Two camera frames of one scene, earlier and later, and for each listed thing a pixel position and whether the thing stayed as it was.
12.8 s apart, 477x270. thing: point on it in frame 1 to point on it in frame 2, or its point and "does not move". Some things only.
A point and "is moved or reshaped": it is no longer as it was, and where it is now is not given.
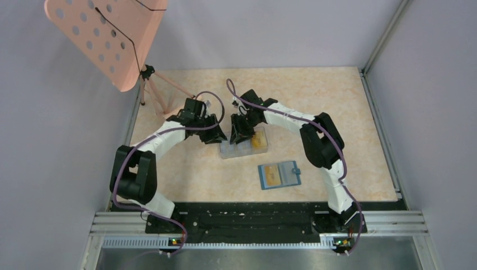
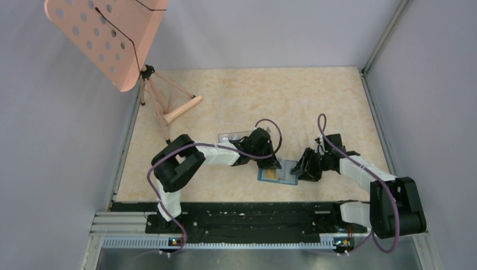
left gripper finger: x=212 y=138 to x=269 y=164
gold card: x=272 y=175 is moved or reshaped
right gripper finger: x=243 y=138 to x=309 y=176
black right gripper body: x=247 y=124 to x=318 y=163
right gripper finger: x=234 y=128 to x=300 y=166
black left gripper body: x=205 y=121 to x=267 y=149
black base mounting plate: x=255 y=222 does not move
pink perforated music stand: x=114 y=38 does not move
